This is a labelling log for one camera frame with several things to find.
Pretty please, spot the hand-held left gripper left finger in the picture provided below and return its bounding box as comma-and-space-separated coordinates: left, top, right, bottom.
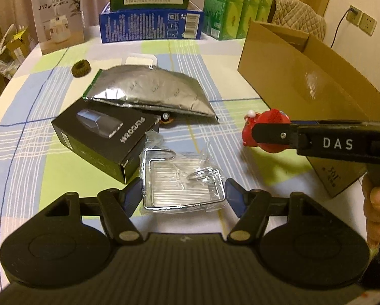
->
45, 178, 143, 245

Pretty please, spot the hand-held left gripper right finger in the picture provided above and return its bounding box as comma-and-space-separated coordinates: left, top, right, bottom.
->
223, 178, 321, 245

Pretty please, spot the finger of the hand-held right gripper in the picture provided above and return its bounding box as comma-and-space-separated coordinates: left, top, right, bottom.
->
251, 121, 300, 150

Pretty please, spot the red toy figure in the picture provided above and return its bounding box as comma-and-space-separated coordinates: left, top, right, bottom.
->
242, 108, 293, 154

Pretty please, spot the chrome soap dish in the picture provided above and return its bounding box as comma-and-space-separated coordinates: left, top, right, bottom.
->
139, 130, 228, 212

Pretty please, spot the brown cardboard box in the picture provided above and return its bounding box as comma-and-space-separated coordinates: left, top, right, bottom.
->
238, 19, 380, 198

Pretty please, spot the person's right hand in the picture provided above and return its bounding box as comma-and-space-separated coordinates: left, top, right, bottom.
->
362, 174, 380, 249

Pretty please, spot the black product box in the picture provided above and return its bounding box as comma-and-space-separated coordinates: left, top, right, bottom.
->
51, 98, 160, 185

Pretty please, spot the checked tablecloth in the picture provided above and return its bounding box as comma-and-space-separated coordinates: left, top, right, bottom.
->
0, 33, 380, 261

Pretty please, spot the silver foil bag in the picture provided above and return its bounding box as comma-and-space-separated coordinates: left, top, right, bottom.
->
82, 65, 220, 123

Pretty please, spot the quilted beige chair cushion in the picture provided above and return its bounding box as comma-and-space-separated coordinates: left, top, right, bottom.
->
271, 0, 327, 43

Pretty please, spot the stack of green tissue packs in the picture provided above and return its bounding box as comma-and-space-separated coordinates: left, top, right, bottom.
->
204, 0, 281, 41

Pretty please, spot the white square night light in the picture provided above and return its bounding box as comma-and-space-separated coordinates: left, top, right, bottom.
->
122, 54, 159, 70

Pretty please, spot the black rubber toy tyre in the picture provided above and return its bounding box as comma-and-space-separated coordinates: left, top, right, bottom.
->
71, 59, 90, 78

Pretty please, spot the blue product box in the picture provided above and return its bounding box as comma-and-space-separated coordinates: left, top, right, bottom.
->
99, 1, 205, 44

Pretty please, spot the clear plastic bag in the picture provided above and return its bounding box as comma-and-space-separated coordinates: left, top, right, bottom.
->
0, 48, 20, 79

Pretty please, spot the white humidifier box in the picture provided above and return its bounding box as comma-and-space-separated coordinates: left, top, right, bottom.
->
31, 0, 85, 55

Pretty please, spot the black charger cable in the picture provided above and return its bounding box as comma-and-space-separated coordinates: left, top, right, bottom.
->
332, 7, 360, 47

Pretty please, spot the white wall socket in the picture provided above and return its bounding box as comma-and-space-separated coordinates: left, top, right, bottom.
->
348, 5, 363, 26
359, 13, 378, 36

